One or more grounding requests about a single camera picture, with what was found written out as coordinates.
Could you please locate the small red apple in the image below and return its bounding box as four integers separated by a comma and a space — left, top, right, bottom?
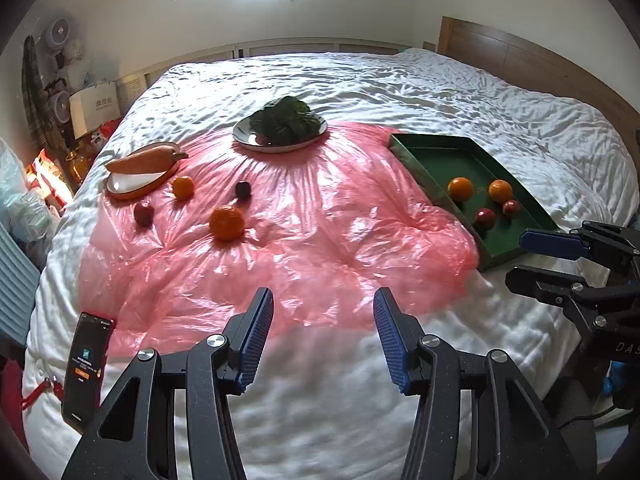
502, 200, 522, 218

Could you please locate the small orange tangerine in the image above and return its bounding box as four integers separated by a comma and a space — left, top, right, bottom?
488, 179, 513, 204

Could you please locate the large orange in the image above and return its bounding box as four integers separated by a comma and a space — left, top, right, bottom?
447, 177, 474, 203

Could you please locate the green rectangular tray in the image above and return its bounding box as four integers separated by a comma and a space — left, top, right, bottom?
388, 133, 559, 271

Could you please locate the black smartphone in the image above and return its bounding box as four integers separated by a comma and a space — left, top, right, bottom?
62, 312, 115, 434

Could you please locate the bumpy orange tangerine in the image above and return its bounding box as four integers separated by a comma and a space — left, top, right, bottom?
208, 205, 245, 242

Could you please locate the dark red apple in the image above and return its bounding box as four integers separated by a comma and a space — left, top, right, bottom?
134, 202, 154, 228

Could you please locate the dark plum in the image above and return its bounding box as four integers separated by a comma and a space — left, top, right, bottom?
234, 181, 252, 202

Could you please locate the smooth orange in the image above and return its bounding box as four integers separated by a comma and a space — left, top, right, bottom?
171, 176, 195, 202

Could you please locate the wooden headboard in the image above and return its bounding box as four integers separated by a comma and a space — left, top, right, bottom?
436, 16, 639, 162

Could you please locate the pink plastic sheet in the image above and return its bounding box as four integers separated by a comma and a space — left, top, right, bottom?
78, 122, 478, 358

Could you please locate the orange rimmed white plate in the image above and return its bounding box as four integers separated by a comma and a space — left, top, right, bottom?
105, 142, 182, 202

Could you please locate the large carrot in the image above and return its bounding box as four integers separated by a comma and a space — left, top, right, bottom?
106, 145, 189, 174

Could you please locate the silver oval plate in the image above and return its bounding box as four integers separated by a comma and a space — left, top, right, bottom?
232, 117, 329, 154

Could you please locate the clear plastic bag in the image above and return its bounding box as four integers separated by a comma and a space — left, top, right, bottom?
1, 140, 58, 259

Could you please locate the green leafy vegetable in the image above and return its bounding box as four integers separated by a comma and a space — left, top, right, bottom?
250, 96, 321, 146

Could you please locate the white cardboard box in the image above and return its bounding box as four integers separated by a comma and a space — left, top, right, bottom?
70, 81, 122, 139

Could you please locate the white fan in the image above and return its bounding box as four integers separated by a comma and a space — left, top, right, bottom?
42, 16, 84, 56

